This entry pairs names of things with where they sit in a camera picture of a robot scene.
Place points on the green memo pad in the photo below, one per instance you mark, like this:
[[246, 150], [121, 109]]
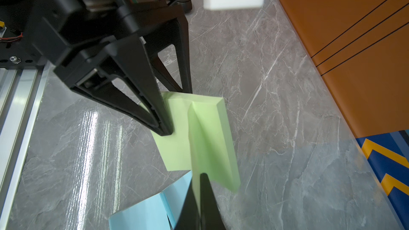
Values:
[[201, 141]]

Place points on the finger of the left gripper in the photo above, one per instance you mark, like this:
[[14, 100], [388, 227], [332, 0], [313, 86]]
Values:
[[176, 33], [118, 74]]

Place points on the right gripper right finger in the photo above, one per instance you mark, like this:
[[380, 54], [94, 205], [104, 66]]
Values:
[[210, 217]]

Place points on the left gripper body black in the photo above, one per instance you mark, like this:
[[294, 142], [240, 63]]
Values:
[[58, 29]]

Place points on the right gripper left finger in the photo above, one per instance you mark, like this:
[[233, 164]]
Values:
[[189, 218]]

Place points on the aluminium front rail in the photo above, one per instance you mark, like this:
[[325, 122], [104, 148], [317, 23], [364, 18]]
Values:
[[21, 95]]

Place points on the blue memo pad upper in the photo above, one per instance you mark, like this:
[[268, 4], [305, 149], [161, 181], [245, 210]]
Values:
[[158, 212]]

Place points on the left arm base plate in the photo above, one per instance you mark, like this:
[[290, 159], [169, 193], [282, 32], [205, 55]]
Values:
[[13, 55]]

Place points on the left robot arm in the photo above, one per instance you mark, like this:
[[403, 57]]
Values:
[[19, 16]]

